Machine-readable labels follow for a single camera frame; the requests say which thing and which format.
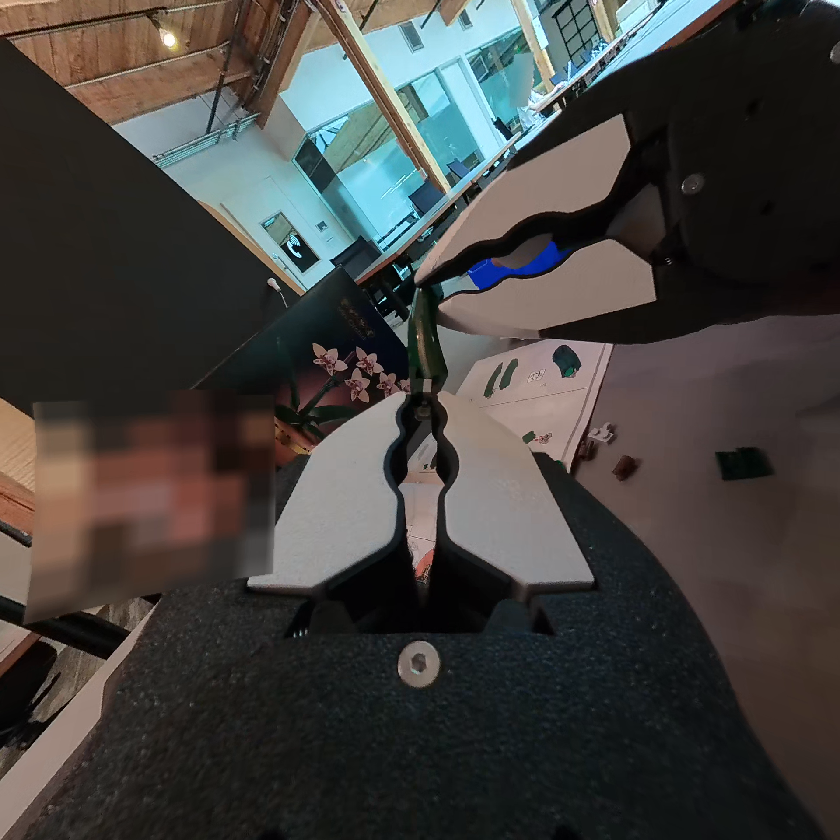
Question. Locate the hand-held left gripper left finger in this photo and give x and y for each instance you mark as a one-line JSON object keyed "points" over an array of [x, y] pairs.
{"points": [[328, 512]]}

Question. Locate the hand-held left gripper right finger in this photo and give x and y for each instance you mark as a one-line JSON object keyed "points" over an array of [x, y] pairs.
{"points": [[512, 512]]}

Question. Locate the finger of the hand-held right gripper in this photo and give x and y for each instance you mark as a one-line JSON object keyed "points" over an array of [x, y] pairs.
{"points": [[571, 292], [544, 177]]}

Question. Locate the long green leaf piece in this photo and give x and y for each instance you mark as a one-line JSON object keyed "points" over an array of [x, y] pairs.
{"points": [[423, 341]]}

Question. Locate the grey desk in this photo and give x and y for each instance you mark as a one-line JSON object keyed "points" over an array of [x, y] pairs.
{"points": [[722, 558]]}

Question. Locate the blue plastic bin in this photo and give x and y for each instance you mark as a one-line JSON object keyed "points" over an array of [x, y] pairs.
{"points": [[489, 272]]}

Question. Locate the long wooden office table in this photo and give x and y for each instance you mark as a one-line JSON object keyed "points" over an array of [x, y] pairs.
{"points": [[453, 200]]}

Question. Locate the white instruction booklet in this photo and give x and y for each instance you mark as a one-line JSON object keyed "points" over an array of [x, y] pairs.
{"points": [[544, 400]]}

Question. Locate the small white brick piece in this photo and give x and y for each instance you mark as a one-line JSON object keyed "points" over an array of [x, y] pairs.
{"points": [[602, 433]]}

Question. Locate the small brown brick piece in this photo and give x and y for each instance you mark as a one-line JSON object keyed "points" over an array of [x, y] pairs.
{"points": [[625, 466]]}

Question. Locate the dark orchid print box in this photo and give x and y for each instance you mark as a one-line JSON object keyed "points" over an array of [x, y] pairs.
{"points": [[328, 321]]}

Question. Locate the black office chair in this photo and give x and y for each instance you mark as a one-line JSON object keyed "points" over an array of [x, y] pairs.
{"points": [[354, 257]]}

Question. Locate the white tipped thin stand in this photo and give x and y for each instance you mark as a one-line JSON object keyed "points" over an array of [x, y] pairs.
{"points": [[272, 283]]}

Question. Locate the dark green flat plate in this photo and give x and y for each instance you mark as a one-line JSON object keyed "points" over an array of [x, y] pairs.
{"points": [[743, 463]]}

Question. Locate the phone sign window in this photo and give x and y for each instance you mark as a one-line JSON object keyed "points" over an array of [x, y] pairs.
{"points": [[292, 246]]}

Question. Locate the black board panel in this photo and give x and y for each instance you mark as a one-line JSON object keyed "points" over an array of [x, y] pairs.
{"points": [[98, 229]]}

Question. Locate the ceiling spot lamp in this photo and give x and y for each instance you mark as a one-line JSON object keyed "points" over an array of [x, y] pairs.
{"points": [[169, 39]]}

